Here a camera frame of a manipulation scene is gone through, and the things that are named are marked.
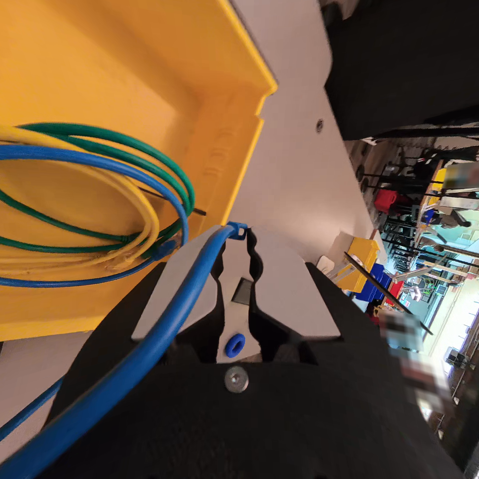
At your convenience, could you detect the yellow ethernet cable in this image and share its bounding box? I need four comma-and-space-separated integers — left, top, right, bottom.
0, 125, 161, 277

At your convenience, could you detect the blue ethernet cable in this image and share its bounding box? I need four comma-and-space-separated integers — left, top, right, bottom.
0, 144, 248, 479

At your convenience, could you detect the blue storage bin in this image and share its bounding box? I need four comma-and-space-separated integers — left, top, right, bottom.
356, 264, 394, 302

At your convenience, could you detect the red storage bin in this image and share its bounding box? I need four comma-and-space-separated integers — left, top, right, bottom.
374, 190, 400, 215

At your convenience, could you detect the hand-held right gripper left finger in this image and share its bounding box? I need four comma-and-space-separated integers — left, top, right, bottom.
131, 225, 227, 363

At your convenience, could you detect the small yellow storage bin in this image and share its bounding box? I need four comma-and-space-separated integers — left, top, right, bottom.
337, 237, 381, 293

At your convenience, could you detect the yellow plastic bin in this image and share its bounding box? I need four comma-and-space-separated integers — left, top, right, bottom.
0, 0, 278, 342

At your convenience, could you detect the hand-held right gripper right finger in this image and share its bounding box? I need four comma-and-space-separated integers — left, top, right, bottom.
245, 226, 341, 363

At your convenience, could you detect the green ethernet cable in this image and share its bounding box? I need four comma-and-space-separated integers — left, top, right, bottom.
0, 123, 196, 259

